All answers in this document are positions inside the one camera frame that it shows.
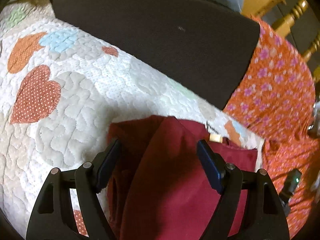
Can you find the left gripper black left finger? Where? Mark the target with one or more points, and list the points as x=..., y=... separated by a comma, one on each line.
x=68, y=207

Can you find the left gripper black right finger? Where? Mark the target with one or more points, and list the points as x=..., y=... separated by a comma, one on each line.
x=249, y=206

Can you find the dark red long-sleeve shirt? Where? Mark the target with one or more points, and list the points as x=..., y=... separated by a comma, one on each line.
x=158, y=189

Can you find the orange floral fabric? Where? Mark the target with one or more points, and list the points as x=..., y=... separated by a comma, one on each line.
x=275, y=101

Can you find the white quilted heart-pattern bedspread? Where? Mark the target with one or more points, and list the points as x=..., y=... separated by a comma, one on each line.
x=61, y=88

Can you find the dark brown cushion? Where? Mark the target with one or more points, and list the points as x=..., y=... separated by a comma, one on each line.
x=204, y=46

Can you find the wooden spindle chair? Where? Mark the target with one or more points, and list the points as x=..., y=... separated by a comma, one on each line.
x=296, y=20

